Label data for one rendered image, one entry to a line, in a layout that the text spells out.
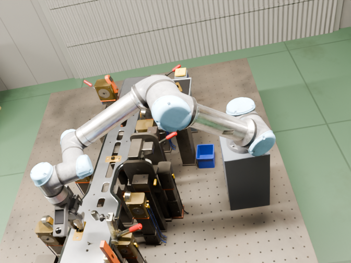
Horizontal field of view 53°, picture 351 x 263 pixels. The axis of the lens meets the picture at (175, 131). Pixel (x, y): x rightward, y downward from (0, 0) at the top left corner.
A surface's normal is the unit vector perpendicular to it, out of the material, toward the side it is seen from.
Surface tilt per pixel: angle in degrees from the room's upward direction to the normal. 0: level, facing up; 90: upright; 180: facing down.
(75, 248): 0
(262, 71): 0
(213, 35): 90
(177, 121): 85
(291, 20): 90
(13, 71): 90
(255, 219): 0
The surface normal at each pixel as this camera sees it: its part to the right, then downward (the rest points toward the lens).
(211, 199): -0.18, -0.70
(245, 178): 0.04, 0.69
